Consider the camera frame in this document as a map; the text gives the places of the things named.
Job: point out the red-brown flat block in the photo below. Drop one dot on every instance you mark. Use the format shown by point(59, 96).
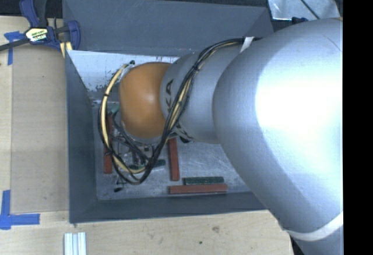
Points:
point(107, 165)
point(198, 189)
point(174, 160)

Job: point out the dark green flat block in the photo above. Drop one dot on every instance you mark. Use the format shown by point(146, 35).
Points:
point(204, 180)

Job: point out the pale wood flat board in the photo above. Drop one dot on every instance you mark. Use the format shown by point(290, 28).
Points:
point(38, 131)

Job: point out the grey metal bin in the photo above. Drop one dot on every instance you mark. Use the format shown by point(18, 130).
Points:
point(145, 24)

